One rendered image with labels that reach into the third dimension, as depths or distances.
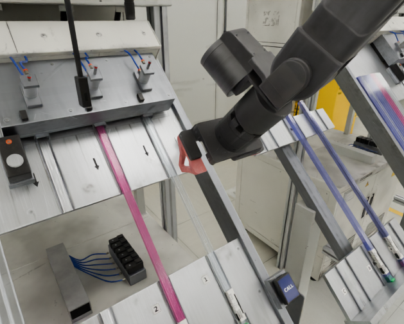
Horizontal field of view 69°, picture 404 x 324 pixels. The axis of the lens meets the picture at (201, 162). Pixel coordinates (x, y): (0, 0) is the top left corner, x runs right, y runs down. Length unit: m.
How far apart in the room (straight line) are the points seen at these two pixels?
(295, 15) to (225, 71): 1.07
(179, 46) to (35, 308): 2.13
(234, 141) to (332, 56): 0.17
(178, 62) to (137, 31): 1.84
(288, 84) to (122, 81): 0.43
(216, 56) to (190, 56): 2.27
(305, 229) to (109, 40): 0.70
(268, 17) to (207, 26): 1.27
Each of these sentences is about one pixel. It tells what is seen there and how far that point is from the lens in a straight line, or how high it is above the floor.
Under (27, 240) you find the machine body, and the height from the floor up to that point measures 0.62.
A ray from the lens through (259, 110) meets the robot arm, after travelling 0.37.
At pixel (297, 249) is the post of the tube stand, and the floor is 0.67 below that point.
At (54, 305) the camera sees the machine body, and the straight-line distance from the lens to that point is 0.92.
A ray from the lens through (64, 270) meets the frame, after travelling 0.93.
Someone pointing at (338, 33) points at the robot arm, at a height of 1.27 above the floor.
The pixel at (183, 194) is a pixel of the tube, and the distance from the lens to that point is 0.63.
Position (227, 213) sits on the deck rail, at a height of 0.89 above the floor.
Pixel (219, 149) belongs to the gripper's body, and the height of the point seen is 1.11.
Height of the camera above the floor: 1.28
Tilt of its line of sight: 26 degrees down
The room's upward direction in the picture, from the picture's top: straight up
